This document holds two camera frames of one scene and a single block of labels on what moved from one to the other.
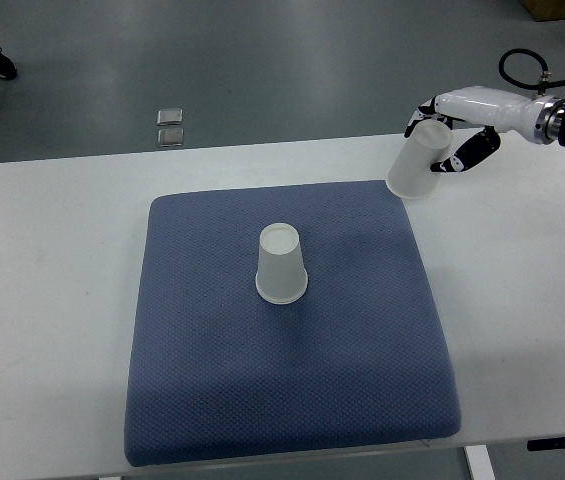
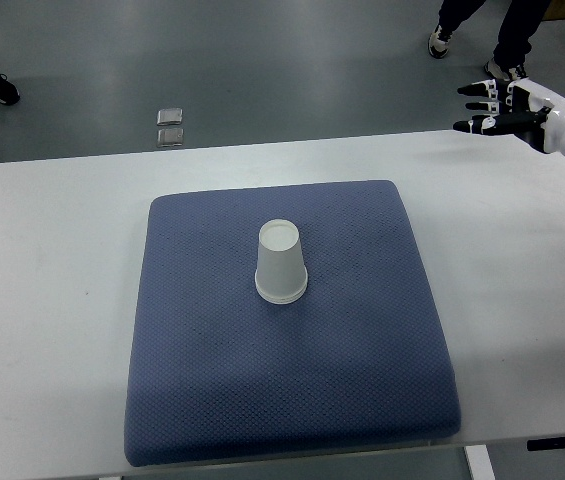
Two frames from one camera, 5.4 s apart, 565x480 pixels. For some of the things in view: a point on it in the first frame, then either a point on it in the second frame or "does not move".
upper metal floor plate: x=170 y=116 does not move
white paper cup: x=410 y=174 to x=280 y=274
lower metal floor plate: x=170 y=137 does not move
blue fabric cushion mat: x=215 y=370 does not move
